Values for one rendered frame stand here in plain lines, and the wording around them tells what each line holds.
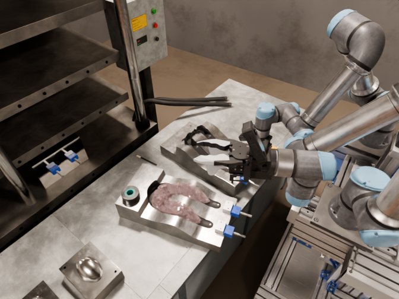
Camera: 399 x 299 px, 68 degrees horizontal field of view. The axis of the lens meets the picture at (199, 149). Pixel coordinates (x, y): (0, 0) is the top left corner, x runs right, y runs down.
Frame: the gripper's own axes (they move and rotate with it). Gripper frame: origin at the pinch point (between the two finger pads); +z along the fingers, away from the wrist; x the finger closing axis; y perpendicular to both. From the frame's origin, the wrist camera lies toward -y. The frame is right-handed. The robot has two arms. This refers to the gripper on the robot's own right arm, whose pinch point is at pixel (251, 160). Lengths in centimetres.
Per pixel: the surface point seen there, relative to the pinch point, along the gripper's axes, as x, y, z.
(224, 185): -17.7, -3.8, 6.1
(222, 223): -37.4, 8.4, 2.8
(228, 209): -29.7, 6.6, 2.8
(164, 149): -17.7, -44.3, 6.2
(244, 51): 209, -128, 67
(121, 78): 97, -235, 91
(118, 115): -10, -94, 12
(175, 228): -52, -6, 3
